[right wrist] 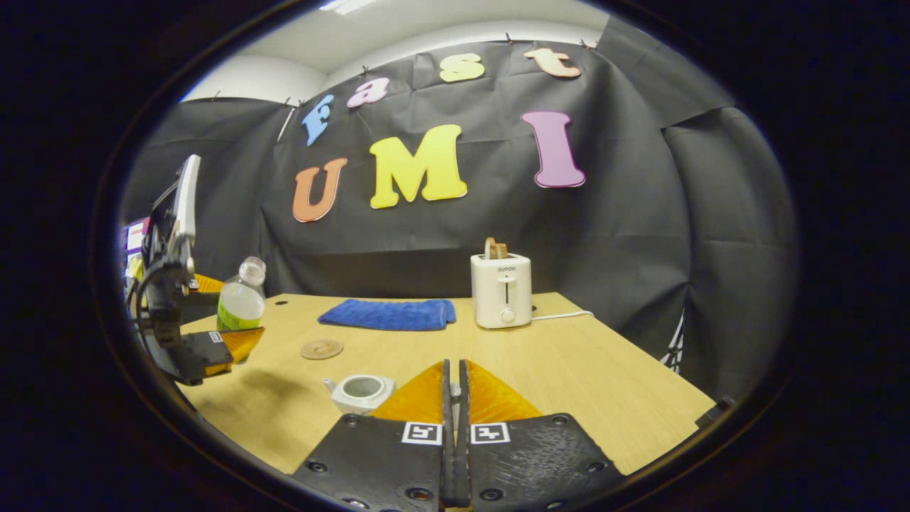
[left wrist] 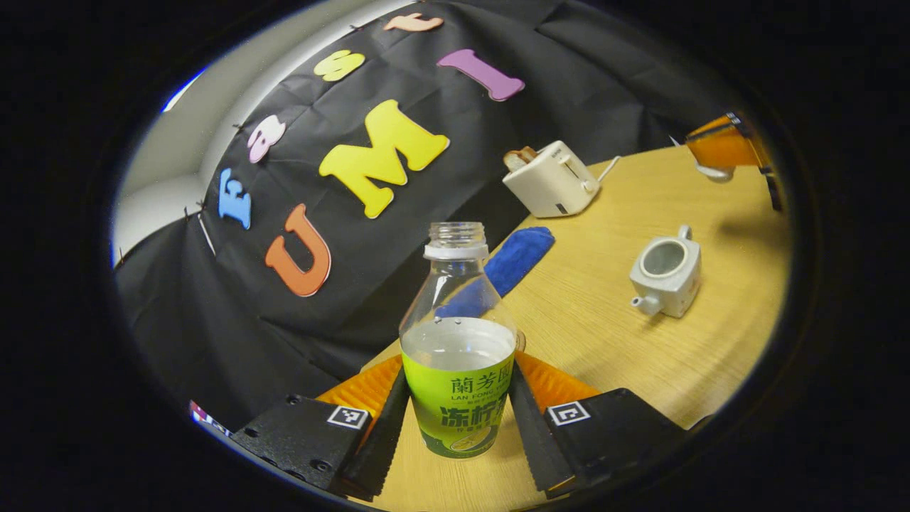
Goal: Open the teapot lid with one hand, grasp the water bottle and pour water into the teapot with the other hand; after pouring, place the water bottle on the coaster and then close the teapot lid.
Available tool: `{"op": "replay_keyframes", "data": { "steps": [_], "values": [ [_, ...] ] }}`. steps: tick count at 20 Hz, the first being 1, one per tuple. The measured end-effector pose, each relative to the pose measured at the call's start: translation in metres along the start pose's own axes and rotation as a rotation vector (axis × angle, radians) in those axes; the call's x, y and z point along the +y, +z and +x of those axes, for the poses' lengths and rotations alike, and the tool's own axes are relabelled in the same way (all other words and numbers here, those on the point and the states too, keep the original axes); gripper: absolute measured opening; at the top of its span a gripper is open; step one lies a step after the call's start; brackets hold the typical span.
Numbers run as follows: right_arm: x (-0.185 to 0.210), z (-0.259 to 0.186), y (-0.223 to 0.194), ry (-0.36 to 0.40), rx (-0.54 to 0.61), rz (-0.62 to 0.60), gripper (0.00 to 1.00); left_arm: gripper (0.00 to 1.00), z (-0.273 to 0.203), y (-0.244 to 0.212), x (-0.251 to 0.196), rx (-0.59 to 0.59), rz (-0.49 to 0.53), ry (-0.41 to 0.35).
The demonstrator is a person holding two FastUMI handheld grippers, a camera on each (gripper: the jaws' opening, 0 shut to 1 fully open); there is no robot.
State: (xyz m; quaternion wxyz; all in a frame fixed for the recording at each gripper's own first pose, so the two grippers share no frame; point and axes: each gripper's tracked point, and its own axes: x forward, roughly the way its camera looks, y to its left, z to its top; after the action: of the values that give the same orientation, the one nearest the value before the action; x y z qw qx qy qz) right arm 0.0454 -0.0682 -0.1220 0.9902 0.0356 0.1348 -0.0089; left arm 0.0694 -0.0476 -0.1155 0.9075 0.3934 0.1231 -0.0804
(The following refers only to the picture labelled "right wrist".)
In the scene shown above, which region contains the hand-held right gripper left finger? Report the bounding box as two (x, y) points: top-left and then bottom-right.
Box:
(291, 359), (456, 512)

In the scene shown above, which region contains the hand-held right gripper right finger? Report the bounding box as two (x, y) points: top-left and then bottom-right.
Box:
(458, 359), (626, 512)

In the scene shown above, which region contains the green label water bottle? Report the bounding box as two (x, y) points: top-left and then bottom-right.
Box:
(216, 257), (267, 334)

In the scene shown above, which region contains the white teacup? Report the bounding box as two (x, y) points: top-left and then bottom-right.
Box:
(323, 375), (397, 415)

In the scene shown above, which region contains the round wooden coaster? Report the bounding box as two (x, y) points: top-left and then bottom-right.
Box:
(300, 339), (344, 361)

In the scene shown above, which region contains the computer monitor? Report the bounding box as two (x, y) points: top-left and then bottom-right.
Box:
(124, 217), (150, 257)

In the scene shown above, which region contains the blue towel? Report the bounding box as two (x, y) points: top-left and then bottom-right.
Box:
(318, 299), (456, 332)

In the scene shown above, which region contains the white toaster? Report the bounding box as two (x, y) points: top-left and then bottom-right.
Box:
(470, 252), (532, 329)

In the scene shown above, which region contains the white metal stand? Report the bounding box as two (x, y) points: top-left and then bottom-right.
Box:
(667, 309), (689, 374)

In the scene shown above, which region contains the black backdrop cloth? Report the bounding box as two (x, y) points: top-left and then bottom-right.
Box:
(121, 18), (801, 402)

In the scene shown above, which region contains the row of cloth clips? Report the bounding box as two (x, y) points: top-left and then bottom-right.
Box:
(210, 31), (596, 109)

